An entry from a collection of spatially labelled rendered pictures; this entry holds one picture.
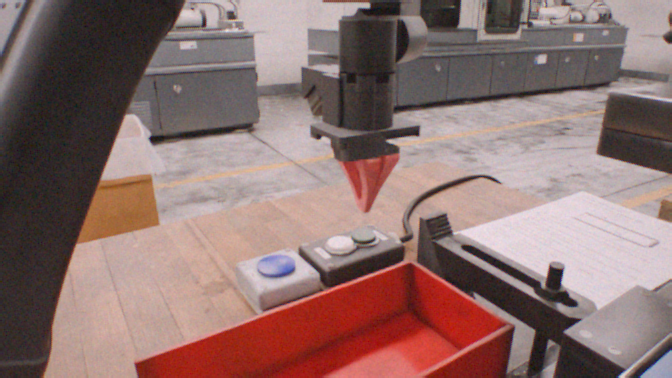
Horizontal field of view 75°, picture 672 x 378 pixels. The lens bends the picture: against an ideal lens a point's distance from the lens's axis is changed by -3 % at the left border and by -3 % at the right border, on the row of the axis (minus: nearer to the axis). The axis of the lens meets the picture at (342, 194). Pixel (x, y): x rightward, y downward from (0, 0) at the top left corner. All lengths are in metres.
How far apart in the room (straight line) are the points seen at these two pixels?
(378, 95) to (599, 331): 0.27
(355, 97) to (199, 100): 4.23
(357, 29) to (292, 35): 6.63
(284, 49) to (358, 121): 6.59
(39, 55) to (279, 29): 6.81
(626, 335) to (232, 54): 4.51
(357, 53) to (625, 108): 0.25
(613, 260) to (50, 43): 0.59
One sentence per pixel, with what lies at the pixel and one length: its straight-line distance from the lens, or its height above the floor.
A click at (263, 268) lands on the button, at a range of 0.47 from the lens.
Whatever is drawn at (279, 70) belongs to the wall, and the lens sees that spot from 7.02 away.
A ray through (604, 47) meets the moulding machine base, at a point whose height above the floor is 0.67.
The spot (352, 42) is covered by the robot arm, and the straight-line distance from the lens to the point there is 0.45.
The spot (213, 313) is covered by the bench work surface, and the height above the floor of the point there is 0.90.
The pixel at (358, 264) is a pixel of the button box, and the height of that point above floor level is 0.93.
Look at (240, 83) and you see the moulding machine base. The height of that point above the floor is 0.50.
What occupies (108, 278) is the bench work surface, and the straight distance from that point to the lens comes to 0.58.
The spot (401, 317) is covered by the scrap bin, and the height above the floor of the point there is 0.90.
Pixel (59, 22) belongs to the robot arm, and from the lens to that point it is 0.21.
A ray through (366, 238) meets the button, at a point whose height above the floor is 0.94.
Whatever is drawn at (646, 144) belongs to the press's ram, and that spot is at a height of 1.12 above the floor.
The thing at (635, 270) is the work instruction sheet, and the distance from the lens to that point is 0.63.
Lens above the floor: 1.18
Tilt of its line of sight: 22 degrees down
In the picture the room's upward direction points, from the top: straight up
